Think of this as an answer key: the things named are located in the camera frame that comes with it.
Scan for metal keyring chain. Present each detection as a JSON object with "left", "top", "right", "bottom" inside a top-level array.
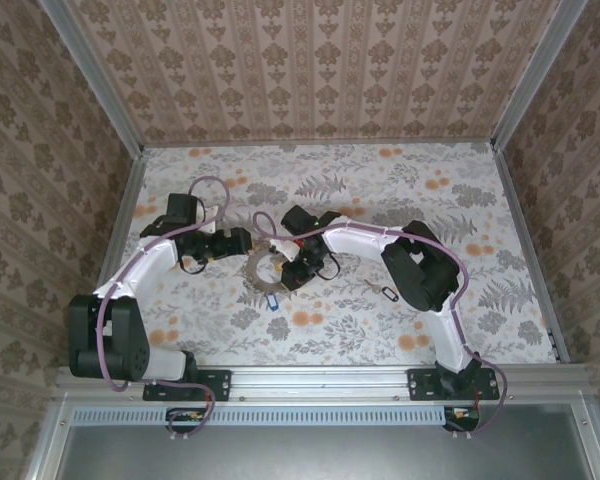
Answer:
[{"left": 242, "top": 248, "right": 292, "bottom": 297}]

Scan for floral table cover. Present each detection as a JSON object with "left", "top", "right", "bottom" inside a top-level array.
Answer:
[{"left": 99, "top": 142, "right": 561, "bottom": 369}]

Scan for grey metal panel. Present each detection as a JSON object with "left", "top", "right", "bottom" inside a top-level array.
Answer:
[{"left": 54, "top": 424, "right": 596, "bottom": 480}]

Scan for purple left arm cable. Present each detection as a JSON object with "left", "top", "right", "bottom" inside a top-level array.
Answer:
[{"left": 93, "top": 177, "right": 231, "bottom": 441}]

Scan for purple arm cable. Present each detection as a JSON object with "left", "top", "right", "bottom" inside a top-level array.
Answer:
[
  {"left": 93, "top": 177, "right": 231, "bottom": 441},
  {"left": 252, "top": 212, "right": 511, "bottom": 441}
]

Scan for aluminium frame bar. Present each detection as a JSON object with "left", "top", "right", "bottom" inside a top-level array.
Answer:
[
  {"left": 492, "top": 142, "right": 574, "bottom": 366},
  {"left": 140, "top": 139, "right": 497, "bottom": 150},
  {"left": 74, "top": 149, "right": 147, "bottom": 371}
]

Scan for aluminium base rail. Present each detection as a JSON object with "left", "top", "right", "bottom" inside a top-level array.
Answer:
[{"left": 54, "top": 363, "right": 594, "bottom": 404}]

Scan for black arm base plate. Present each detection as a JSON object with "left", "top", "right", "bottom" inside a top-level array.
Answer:
[
  {"left": 142, "top": 368, "right": 231, "bottom": 402},
  {"left": 407, "top": 368, "right": 500, "bottom": 401}
]

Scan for grey slotted cable duct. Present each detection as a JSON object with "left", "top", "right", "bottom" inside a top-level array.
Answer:
[{"left": 71, "top": 405, "right": 446, "bottom": 427}]

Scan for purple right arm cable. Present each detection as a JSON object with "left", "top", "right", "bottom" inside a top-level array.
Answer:
[{"left": 252, "top": 212, "right": 511, "bottom": 441}]

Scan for coloured connector wires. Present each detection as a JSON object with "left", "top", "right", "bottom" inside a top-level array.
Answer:
[
  {"left": 443, "top": 405, "right": 482, "bottom": 432},
  {"left": 165, "top": 407, "right": 215, "bottom": 435}
]

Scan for aluminium corner post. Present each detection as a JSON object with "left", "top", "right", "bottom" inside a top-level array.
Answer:
[
  {"left": 490, "top": 0, "right": 591, "bottom": 154},
  {"left": 38, "top": 0, "right": 146, "bottom": 157}
]

